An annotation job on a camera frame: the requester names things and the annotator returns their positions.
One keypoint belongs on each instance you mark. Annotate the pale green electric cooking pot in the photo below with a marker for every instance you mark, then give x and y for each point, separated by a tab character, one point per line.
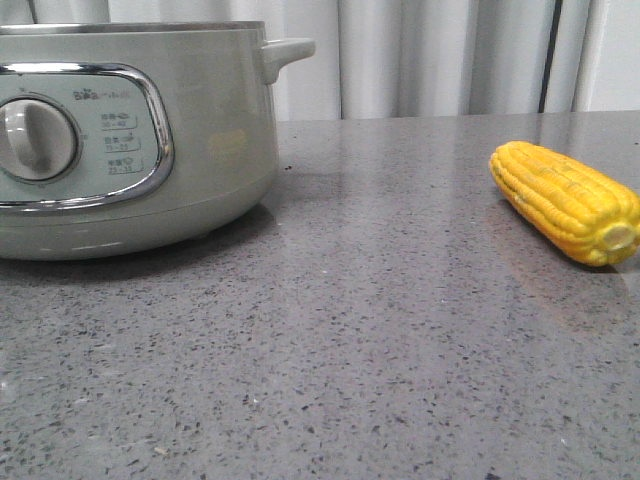
123	137

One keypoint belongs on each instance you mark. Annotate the yellow corn cob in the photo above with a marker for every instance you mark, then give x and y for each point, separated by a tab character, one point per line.
590	217

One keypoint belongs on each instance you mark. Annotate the white pleated curtain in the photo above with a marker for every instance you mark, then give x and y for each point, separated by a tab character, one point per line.
381	59

